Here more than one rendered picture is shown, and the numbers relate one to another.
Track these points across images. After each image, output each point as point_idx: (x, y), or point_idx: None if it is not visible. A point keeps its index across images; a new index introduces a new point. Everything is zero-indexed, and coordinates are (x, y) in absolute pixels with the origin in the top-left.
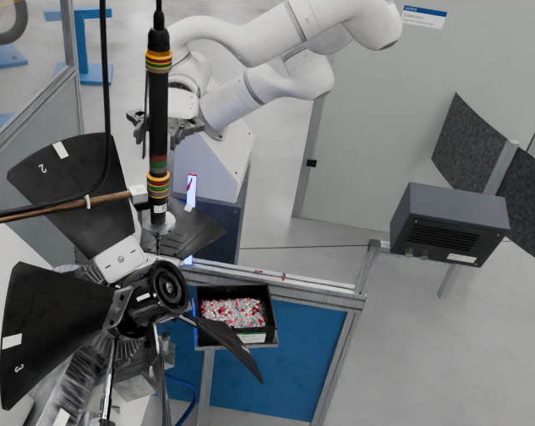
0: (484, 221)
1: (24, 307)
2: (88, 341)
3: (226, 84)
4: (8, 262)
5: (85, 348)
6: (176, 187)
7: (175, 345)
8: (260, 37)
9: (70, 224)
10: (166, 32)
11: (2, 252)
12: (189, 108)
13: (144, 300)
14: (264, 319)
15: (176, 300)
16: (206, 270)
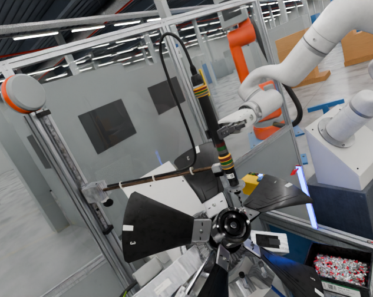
0: None
1: (134, 213)
2: (183, 244)
3: (340, 110)
4: (186, 204)
5: (195, 251)
6: (318, 180)
7: (275, 274)
8: (287, 64)
9: (195, 184)
10: (197, 75)
11: (184, 199)
12: (240, 116)
13: (214, 228)
14: (365, 280)
15: (235, 233)
16: (327, 233)
